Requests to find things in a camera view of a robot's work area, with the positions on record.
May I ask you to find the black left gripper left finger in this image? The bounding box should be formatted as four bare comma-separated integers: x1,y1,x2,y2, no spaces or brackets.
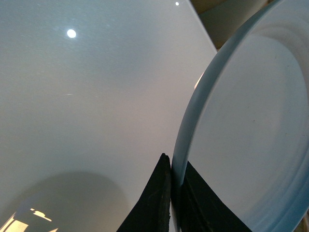
118,153,171,232

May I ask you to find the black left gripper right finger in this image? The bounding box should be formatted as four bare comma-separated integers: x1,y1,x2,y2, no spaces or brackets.
180,162,251,232

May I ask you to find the light blue round plate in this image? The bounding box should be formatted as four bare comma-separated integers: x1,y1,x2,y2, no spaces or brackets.
172,0,309,232

